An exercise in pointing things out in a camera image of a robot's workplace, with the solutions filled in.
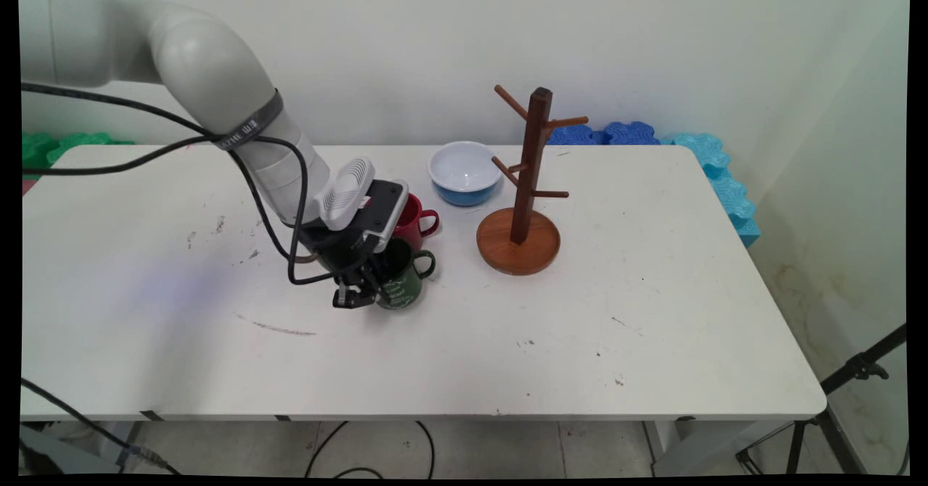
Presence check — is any black cable to gripper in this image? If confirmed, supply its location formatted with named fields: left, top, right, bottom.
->
left=20, top=134, right=323, bottom=263

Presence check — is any grey strap on wrist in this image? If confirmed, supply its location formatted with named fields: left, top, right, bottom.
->
left=214, top=89, right=285, bottom=152

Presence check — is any black cable on floor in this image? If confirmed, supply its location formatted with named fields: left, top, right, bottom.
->
left=304, top=419, right=437, bottom=479

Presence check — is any green foam mat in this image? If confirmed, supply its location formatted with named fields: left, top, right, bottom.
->
left=22, top=132, right=136, bottom=171

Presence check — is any dark red ceramic mug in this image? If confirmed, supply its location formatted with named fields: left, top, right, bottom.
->
left=391, top=193, right=441, bottom=251

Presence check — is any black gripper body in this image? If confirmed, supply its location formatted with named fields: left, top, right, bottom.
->
left=300, top=221, right=382, bottom=291

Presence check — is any brown wooden mug tree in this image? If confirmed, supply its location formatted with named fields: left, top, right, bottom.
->
left=476, top=84, right=589, bottom=276

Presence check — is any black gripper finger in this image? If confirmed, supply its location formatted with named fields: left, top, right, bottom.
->
left=366, top=254, right=397, bottom=302
left=332, top=268, right=378, bottom=310

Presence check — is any blue bowl white inside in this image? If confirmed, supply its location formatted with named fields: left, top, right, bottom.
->
left=428, top=141, right=503, bottom=207

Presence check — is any dark blue foam mat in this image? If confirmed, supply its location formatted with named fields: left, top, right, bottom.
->
left=545, top=123, right=607, bottom=146
left=605, top=121, right=662, bottom=146

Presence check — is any black tripod stand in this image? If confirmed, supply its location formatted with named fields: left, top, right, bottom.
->
left=736, top=323, right=908, bottom=476

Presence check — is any black and white camera box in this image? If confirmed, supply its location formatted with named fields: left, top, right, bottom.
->
left=348, top=178, right=409, bottom=255

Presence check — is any cyan foam mat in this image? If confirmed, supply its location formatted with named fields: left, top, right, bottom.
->
left=661, top=133, right=762, bottom=249

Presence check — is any black cable to camera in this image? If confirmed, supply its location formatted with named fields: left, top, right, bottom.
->
left=20, top=82, right=345, bottom=286

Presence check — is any dark green printed mug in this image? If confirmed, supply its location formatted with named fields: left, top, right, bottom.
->
left=373, top=239, right=437, bottom=311

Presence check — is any white table leg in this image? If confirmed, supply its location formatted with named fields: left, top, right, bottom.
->
left=644, top=419, right=798, bottom=477

